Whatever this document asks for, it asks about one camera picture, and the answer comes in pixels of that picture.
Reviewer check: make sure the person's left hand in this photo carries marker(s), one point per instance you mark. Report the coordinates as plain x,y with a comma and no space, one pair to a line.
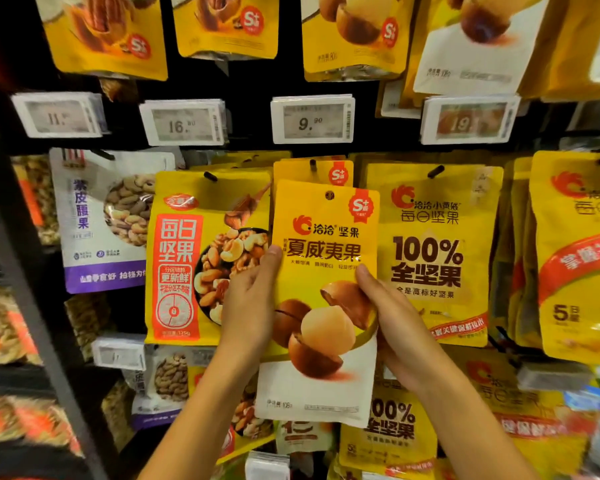
250,315

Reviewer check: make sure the clear brown nut bag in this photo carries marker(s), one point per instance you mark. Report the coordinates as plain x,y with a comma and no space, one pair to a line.
85,325

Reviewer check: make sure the person's left forearm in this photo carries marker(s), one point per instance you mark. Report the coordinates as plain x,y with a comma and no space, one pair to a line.
205,425

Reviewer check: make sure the small white cashew nut bag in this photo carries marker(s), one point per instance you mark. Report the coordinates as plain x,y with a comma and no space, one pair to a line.
165,380

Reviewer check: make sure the black hanging-bag store shelf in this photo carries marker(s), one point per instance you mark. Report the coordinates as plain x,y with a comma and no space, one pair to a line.
250,85

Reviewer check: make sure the person's right forearm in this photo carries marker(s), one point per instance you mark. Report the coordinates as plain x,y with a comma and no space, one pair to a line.
470,435

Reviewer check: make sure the white purple cashew packet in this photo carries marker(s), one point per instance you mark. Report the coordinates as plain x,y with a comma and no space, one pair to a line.
90,225

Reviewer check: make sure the black metal store shelf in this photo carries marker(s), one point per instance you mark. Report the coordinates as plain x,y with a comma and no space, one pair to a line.
30,325

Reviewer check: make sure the small white price tag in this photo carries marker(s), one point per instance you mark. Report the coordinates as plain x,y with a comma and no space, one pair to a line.
554,376
267,467
120,353

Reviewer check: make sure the stack of yellow nut bags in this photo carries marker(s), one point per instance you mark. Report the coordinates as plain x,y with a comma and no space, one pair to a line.
515,255

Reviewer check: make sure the small yellow nut bag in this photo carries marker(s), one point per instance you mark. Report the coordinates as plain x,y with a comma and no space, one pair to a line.
390,435
530,425

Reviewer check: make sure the large white price tag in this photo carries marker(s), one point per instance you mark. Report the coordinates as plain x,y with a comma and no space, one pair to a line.
313,120
470,120
183,124
58,116

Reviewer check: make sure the green white chestnut bag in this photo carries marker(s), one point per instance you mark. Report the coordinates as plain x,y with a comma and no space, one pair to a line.
305,437

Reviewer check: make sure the person's right hand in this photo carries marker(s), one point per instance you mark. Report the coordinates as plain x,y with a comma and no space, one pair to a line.
405,340

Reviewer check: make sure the white-backed snack bag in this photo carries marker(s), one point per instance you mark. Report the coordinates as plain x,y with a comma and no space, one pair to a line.
480,55

